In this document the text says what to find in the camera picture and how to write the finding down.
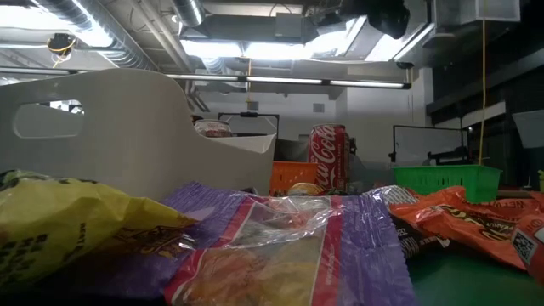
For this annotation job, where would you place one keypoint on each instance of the dark brown candy bar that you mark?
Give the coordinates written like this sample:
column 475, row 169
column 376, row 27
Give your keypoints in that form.
column 418, row 244

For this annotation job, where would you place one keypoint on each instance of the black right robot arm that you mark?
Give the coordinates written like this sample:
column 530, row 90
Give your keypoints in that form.
column 389, row 17

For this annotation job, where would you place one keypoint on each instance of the grey translucent plastic bin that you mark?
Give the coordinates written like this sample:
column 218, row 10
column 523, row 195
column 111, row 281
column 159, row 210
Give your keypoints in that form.
column 372, row 172

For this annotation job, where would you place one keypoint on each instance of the grey ceiling box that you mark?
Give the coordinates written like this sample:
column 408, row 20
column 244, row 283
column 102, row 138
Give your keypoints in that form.
column 289, row 26

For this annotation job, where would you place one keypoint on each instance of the green plastic basket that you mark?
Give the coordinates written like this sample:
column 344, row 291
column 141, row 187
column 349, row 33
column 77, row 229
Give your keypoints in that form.
column 446, row 180

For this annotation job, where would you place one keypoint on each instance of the grey board panel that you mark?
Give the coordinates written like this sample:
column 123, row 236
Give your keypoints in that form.
column 531, row 127

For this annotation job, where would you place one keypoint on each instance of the orange plastic basket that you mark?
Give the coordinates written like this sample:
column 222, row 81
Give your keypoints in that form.
column 293, row 174

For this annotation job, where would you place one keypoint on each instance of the silver round air duct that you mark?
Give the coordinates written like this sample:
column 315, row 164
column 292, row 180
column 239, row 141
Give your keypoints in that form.
column 189, row 13

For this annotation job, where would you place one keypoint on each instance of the silver soda can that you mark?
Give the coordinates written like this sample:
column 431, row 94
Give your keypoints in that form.
column 212, row 128

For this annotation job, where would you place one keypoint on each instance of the large orange Reese's pack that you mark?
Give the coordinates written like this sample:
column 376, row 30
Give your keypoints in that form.
column 459, row 221

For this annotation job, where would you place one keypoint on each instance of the purple snack bag clear window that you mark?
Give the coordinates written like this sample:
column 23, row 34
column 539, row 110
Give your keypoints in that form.
column 365, row 255

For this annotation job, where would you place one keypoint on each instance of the long ceiling light bar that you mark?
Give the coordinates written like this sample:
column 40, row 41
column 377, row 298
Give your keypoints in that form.
column 276, row 79

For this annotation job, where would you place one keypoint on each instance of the red Coca-Cola can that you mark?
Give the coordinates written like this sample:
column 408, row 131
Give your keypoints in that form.
column 329, row 153

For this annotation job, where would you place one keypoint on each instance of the round golden candy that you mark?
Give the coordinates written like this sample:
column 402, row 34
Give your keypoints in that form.
column 305, row 189

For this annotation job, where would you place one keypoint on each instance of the white plastic bin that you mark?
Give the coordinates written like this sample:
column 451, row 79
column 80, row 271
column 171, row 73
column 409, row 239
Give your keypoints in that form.
column 127, row 149

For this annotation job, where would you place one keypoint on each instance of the yellow snack bag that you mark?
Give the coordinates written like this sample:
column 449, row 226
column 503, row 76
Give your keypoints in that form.
column 55, row 221

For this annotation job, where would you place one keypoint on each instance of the black metal frame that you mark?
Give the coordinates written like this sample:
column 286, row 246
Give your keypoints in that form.
column 394, row 140
column 248, row 115

